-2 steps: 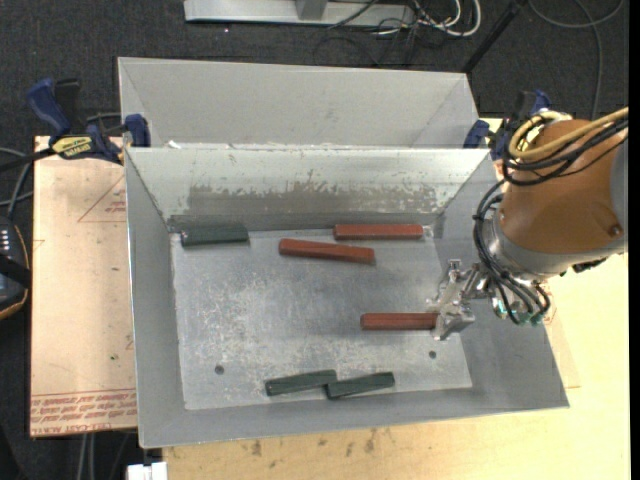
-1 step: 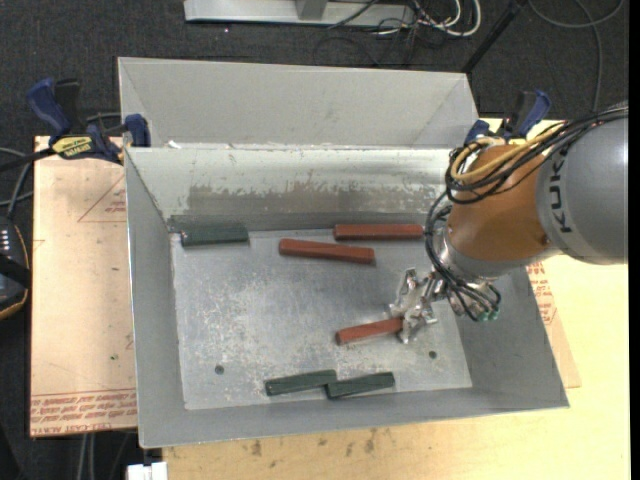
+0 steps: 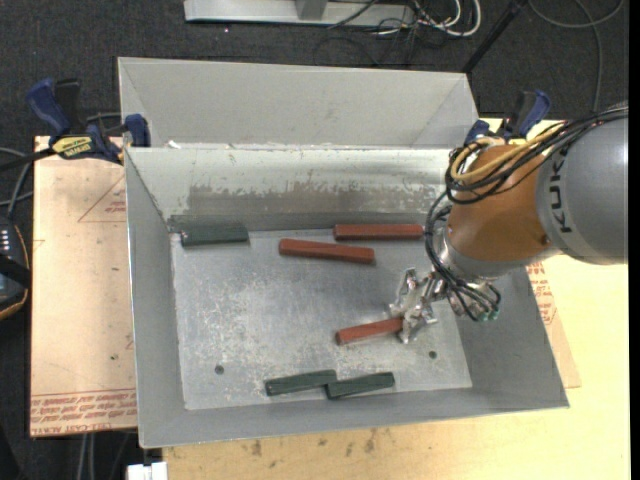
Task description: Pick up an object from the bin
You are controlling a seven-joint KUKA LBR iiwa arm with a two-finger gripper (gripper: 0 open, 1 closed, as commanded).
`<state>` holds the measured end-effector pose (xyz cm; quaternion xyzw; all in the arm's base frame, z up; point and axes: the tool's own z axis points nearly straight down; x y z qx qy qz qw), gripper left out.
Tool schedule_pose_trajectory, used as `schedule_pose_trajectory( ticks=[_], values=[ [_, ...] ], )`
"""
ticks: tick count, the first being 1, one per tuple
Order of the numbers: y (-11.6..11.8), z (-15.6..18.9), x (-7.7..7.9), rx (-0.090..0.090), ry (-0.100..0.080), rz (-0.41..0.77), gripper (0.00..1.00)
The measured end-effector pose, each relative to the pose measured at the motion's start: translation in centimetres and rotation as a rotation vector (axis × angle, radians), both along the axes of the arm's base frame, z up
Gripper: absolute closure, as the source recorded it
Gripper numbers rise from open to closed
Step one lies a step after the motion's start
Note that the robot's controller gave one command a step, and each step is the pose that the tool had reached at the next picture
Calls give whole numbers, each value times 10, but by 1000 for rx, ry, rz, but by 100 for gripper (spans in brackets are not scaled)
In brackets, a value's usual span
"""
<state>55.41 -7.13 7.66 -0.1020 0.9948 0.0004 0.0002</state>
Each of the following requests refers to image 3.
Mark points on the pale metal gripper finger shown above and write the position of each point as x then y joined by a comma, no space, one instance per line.
413,329
398,308

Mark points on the red-brown block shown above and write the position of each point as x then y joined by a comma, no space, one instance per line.
327,251
377,231
367,331

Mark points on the dark green flat block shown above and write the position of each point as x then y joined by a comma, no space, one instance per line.
361,386
215,234
300,382

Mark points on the grey metal bin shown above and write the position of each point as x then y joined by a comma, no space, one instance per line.
260,308

